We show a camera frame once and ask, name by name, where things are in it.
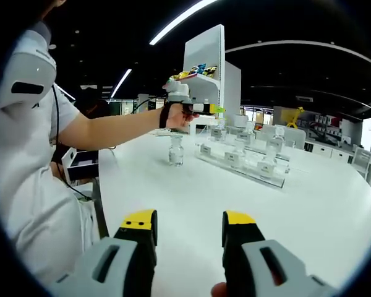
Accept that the short ceiling light strip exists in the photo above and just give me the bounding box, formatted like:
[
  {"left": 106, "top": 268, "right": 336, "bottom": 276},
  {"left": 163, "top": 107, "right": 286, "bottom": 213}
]
[{"left": 110, "top": 68, "right": 133, "bottom": 98}]

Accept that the clear acrylic reagent rack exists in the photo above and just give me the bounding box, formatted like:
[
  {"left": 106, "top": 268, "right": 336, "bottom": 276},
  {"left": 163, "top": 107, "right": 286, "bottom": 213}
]
[{"left": 195, "top": 123, "right": 293, "bottom": 189}]

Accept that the wall display of boxes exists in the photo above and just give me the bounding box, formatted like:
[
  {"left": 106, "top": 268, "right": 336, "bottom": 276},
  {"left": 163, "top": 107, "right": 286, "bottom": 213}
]
[{"left": 309, "top": 113, "right": 344, "bottom": 137}]

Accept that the clear chemical reagent bottle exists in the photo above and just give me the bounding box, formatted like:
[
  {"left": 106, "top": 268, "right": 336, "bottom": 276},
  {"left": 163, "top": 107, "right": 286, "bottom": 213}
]
[
  {"left": 231, "top": 139, "right": 247, "bottom": 170},
  {"left": 270, "top": 125, "right": 287, "bottom": 152},
  {"left": 168, "top": 136, "right": 186, "bottom": 167},
  {"left": 215, "top": 118, "right": 229, "bottom": 142},
  {"left": 261, "top": 145, "right": 279, "bottom": 180},
  {"left": 243, "top": 119, "right": 257, "bottom": 145}
]

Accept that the white store shelf unit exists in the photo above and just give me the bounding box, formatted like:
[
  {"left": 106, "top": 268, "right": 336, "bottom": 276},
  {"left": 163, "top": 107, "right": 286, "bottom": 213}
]
[{"left": 182, "top": 24, "right": 242, "bottom": 137}]

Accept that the row of snack packets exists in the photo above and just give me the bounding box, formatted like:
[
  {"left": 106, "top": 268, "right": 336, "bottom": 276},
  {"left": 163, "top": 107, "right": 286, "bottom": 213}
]
[{"left": 173, "top": 63, "right": 218, "bottom": 80}]

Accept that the person's right hand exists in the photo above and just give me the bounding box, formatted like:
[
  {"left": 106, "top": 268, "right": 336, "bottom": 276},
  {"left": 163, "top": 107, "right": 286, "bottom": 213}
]
[{"left": 211, "top": 282, "right": 229, "bottom": 297}]

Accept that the person's left hand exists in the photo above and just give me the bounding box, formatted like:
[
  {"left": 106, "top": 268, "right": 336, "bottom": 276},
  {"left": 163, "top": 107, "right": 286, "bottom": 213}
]
[{"left": 165, "top": 101, "right": 201, "bottom": 129}]

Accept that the black worn device cable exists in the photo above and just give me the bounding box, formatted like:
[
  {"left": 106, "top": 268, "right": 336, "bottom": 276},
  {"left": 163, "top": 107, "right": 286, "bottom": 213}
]
[{"left": 51, "top": 84, "right": 93, "bottom": 200}]

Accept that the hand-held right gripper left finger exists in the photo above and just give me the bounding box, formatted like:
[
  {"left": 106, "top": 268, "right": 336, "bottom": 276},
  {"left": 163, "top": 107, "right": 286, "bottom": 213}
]
[{"left": 48, "top": 209, "right": 158, "bottom": 297}]

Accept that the person in white shirt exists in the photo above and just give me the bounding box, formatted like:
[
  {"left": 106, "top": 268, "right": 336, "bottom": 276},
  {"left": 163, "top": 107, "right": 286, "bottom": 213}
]
[{"left": 0, "top": 21, "right": 101, "bottom": 285}]

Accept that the white open drawer box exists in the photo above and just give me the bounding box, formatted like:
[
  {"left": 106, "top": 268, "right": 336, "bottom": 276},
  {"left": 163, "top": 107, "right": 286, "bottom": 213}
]
[{"left": 61, "top": 147, "right": 100, "bottom": 186}]

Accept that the white worn device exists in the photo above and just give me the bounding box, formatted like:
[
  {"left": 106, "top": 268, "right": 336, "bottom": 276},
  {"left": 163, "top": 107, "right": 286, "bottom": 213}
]
[{"left": 0, "top": 29, "right": 57, "bottom": 109}]

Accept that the white office chair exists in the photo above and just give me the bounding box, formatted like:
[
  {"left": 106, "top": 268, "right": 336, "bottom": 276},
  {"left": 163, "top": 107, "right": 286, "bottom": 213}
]
[{"left": 352, "top": 147, "right": 371, "bottom": 180}]

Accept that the long ceiling light strip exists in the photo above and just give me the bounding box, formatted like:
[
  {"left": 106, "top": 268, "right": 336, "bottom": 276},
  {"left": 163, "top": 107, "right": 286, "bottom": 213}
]
[{"left": 148, "top": 0, "right": 219, "bottom": 46}]

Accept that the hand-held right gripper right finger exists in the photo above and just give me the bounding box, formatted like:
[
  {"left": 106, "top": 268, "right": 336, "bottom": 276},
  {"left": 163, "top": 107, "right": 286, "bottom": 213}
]
[{"left": 221, "top": 210, "right": 338, "bottom": 297}]

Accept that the black wrist strap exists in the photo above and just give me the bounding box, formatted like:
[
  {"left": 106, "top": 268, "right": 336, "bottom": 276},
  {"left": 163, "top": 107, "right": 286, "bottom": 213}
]
[{"left": 159, "top": 103, "right": 171, "bottom": 129}]

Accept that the white partition panel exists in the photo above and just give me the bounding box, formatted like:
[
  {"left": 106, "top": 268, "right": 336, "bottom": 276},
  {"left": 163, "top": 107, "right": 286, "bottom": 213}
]
[{"left": 259, "top": 126, "right": 307, "bottom": 150}]

